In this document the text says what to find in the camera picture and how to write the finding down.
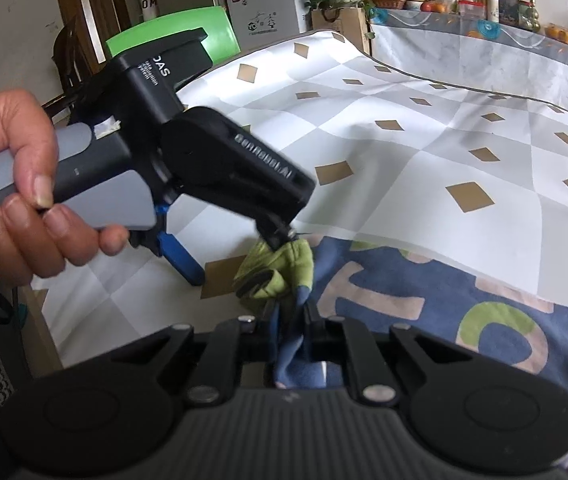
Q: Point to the white refrigerator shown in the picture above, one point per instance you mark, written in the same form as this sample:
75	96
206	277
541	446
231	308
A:
264	10

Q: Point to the tray of oranges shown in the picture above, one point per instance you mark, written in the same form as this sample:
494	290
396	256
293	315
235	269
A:
563	36

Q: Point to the dark wooden chair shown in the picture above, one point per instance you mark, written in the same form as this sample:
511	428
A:
66	55

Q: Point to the cardboard box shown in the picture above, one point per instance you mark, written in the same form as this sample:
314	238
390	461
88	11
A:
339	30

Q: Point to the green glass jar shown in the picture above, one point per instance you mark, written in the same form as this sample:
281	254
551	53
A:
524	15

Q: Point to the green plastic chair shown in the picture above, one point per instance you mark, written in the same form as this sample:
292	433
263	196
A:
214	30

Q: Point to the golden bottle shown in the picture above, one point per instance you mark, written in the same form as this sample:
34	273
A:
534	12

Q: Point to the person's left hand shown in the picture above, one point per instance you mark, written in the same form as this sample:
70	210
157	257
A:
29	125

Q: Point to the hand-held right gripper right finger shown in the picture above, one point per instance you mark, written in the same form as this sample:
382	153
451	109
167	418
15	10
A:
319	342

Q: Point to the grey picture frame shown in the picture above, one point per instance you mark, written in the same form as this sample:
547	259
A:
508	7

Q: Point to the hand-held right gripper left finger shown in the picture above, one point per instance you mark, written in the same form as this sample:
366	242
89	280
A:
259	342

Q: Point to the side table with patterned tablecloth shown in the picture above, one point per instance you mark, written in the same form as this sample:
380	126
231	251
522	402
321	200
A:
464	60

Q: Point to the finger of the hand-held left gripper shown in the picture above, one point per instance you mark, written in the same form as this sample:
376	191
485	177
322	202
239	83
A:
184	265
276	232

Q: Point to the red-lid food container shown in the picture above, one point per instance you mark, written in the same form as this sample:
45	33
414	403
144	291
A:
471	10

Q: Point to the blue letter-print pants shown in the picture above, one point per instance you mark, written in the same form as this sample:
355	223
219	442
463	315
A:
414	285

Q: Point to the white thermos bottle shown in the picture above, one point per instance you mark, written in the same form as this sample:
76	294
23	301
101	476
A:
492	7

